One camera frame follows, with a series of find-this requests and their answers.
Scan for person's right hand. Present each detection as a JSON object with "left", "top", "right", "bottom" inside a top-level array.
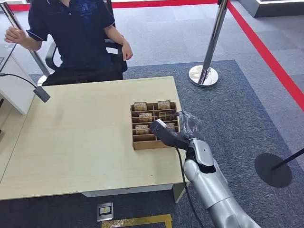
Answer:
[{"left": 4, "top": 26, "right": 26, "bottom": 44}]

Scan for person's left hand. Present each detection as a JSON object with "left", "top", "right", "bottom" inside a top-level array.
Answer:
[{"left": 121, "top": 39, "right": 134, "bottom": 61}]

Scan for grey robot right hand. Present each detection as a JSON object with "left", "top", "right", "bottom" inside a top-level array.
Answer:
[{"left": 176, "top": 110, "right": 205, "bottom": 142}]

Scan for wooden slotted card holder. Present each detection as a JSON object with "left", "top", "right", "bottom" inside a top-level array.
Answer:
[{"left": 130, "top": 101, "right": 181, "bottom": 151}]

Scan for person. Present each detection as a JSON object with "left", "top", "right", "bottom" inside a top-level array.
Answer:
[{"left": 4, "top": 0, "right": 134, "bottom": 86}]

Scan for black office chair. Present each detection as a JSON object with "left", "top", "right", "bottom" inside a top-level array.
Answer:
[{"left": 45, "top": 0, "right": 128, "bottom": 79}]

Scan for laptop computer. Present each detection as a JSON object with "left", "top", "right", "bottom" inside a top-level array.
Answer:
[{"left": 0, "top": 44, "right": 17, "bottom": 73}]

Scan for blue grey carpet rug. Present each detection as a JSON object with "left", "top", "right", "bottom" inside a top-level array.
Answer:
[{"left": 0, "top": 59, "right": 304, "bottom": 228}]

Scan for red barrier belt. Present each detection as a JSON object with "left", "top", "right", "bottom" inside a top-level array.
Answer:
[
  {"left": 226, "top": 0, "right": 304, "bottom": 112},
  {"left": 8, "top": 0, "right": 219, "bottom": 11}
]

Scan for black gooseneck desk microphone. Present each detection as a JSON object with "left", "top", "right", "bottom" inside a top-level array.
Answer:
[{"left": 0, "top": 72, "right": 51, "bottom": 103}]

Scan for black stand with round base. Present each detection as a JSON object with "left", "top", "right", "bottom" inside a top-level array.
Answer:
[{"left": 254, "top": 148, "right": 304, "bottom": 189}]

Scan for light wooden desk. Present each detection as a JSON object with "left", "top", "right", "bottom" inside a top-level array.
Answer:
[{"left": 0, "top": 76, "right": 190, "bottom": 204}]

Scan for metal floor socket plate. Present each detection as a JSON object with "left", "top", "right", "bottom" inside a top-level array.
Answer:
[{"left": 97, "top": 202, "right": 114, "bottom": 222}]

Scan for white and black plinth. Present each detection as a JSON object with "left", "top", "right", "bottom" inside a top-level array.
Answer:
[{"left": 238, "top": 0, "right": 304, "bottom": 19}]

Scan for black camera cable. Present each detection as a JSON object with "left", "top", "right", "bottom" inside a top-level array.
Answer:
[{"left": 175, "top": 147, "right": 204, "bottom": 228}]

